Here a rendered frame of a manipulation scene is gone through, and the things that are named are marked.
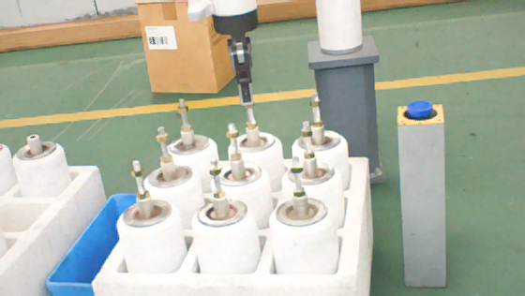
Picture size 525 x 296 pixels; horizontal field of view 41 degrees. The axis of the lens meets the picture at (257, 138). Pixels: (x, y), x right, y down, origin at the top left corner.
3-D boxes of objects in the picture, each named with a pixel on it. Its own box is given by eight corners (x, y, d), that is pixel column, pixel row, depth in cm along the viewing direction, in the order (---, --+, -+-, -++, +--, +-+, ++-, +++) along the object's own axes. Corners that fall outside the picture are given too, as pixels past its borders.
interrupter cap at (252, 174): (272, 171, 114) (271, 168, 113) (241, 192, 109) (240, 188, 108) (237, 162, 118) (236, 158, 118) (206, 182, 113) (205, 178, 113)
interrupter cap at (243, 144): (258, 157, 119) (257, 154, 119) (224, 149, 124) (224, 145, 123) (283, 140, 124) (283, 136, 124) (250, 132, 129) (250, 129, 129)
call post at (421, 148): (404, 263, 128) (397, 108, 115) (443, 263, 126) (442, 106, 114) (404, 288, 122) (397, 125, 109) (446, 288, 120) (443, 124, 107)
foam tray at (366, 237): (184, 238, 145) (169, 161, 138) (373, 238, 137) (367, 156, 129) (115, 375, 111) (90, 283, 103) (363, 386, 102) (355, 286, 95)
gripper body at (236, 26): (258, 8, 110) (264, 65, 114) (254, -4, 117) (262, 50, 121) (210, 15, 110) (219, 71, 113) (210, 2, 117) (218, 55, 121)
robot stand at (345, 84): (318, 159, 170) (307, 41, 158) (378, 154, 169) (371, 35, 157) (321, 188, 157) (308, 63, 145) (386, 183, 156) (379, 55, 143)
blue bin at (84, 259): (124, 243, 147) (112, 193, 142) (172, 244, 144) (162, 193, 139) (58, 340, 120) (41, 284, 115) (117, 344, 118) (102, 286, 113)
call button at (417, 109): (407, 111, 113) (407, 100, 113) (432, 111, 113) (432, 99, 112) (407, 122, 110) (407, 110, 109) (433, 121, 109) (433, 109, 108)
